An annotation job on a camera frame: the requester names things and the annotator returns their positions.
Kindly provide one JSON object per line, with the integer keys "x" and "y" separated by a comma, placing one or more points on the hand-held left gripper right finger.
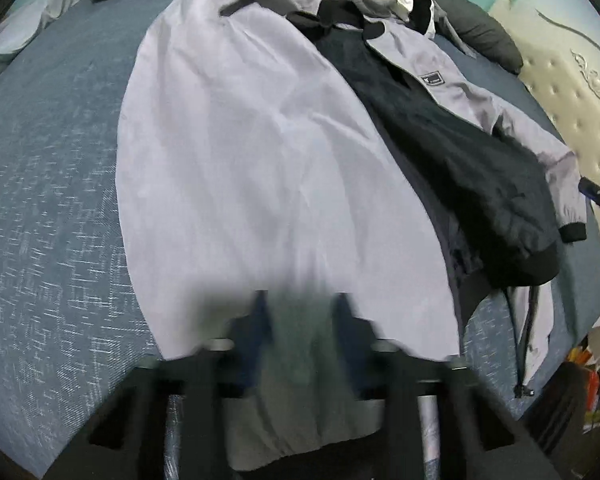
{"x": 352, "y": 345}

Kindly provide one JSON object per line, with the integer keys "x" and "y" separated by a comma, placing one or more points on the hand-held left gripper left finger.
{"x": 252, "y": 345}

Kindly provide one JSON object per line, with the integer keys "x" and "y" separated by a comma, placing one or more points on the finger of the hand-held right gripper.
{"x": 595, "y": 192}

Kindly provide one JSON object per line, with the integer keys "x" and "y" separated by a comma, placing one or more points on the grey jacket with black cuffs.
{"x": 230, "y": 160}

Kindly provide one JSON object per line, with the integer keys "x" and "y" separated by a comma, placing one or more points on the cream tufted headboard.
{"x": 570, "y": 100}

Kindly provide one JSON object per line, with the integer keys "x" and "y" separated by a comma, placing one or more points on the dark grey duvet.
{"x": 480, "y": 30}

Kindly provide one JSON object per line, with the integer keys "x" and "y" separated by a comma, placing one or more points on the bed with blue sheet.
{"x": 55, "y": 185}

